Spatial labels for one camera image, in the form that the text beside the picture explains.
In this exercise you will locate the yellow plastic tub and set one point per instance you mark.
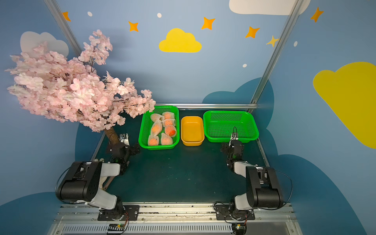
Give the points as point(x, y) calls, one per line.
point(192, 131)

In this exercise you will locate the netted orange with opening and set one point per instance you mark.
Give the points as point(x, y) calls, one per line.
point(170, 130)

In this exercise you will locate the aluminium mounting rail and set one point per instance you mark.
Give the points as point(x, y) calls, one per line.
point(174, 219)

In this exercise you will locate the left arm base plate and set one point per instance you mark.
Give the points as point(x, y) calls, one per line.
point(126, 212)

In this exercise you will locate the right green plastic basket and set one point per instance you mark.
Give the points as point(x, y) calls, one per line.
point(220, 125)

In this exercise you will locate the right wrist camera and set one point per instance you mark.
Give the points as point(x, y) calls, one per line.
point(234, 136)

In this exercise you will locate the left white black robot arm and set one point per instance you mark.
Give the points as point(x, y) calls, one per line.
point(83, 183)

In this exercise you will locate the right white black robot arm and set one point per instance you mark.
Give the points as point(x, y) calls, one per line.
point(263, 189)

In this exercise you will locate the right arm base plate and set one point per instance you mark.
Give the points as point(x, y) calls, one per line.
point(226, 212)

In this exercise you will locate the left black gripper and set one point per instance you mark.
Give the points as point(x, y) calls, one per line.
point(129, 149)

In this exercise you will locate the left green plastic basket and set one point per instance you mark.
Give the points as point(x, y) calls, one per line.
point(147, 124)

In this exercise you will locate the green plastic basket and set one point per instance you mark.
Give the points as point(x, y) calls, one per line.
point(220, 125)
point(147, 124)

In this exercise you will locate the left small circuit board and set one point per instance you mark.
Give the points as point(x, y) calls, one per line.
point(116, 229)

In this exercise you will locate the right small circuit board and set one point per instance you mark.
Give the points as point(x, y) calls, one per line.
point(239, 229)

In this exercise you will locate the pink artificial blossom tree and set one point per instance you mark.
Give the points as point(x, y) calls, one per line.
point(50, 85)

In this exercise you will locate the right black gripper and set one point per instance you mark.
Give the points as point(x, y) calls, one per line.
point(232, 146)

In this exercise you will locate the small circuit board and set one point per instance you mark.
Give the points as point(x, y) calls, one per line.
point(116, 229)
point(239, 229)

